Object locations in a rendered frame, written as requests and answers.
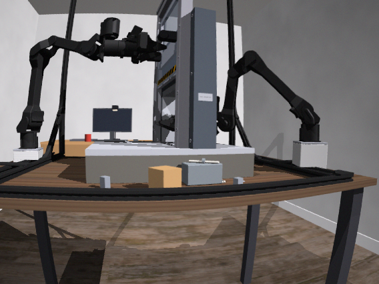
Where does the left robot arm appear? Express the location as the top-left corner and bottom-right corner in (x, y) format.
(217, 50), (321, 142)

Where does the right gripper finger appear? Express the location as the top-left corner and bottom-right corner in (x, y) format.
(145, 35), (167, 54)
(140, 52), (161, 63)

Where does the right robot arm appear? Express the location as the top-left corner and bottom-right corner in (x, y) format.
(16, 17), (120, 149)

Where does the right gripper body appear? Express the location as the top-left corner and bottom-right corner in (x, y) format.
(117, 32), (148, 64)

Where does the tan cardboard box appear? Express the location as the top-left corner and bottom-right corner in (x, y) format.
(148, 165), (181, 188)

